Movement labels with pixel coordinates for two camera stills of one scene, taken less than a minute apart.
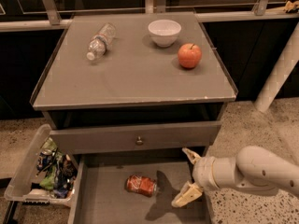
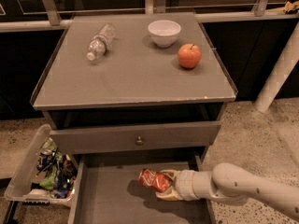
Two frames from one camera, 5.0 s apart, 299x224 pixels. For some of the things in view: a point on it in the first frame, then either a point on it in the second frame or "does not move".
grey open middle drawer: [134, 189] does not move
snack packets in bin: [56, 170] does not move
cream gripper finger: [192, 156] to [172, 174]
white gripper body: [203, 171] to [183, 184]
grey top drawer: [149, 136] does not move
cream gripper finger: [188, 194] to [169, 194]
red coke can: [143, 185] to [149, 177]
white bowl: [164, 32] does not move
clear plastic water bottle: [101, 42] does not move
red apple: [189, 55] does not move
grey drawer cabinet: [137, 96] does not move
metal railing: [154, 3] does not move
